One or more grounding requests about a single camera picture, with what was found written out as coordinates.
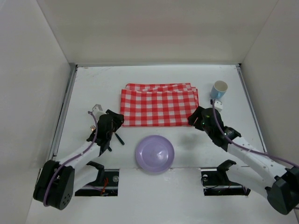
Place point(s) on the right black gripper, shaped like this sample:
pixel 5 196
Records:
pixel 197 115

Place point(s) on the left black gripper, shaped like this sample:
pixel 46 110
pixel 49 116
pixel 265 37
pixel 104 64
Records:
pixel 113 121

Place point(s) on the red white checkered cloth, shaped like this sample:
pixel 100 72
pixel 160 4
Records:
pixel 162 105

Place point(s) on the light blue mug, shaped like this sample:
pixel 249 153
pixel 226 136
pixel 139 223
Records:
pixel 218 90

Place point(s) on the purple plastic plate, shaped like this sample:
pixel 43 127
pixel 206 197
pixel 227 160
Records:
pixel 154 154

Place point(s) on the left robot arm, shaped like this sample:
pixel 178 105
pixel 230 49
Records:
pixel 60 180

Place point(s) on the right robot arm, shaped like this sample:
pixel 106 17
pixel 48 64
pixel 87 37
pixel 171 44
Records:
pixel 275 182

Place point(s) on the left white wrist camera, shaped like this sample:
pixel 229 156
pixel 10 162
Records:
pixel 97 110

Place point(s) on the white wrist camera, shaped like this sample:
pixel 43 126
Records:
pixel 218 105
pixel 97 110

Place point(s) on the gold knife dark handle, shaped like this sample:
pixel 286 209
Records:
pixel 119 139

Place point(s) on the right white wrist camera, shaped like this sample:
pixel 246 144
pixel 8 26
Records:
pixel 218 105

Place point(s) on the gold fork dark handle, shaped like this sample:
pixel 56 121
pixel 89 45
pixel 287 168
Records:
pixel 92 128

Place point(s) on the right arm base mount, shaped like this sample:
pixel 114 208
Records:
pixel 215 181

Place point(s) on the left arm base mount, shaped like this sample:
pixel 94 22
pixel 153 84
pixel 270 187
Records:
pixel 105 183

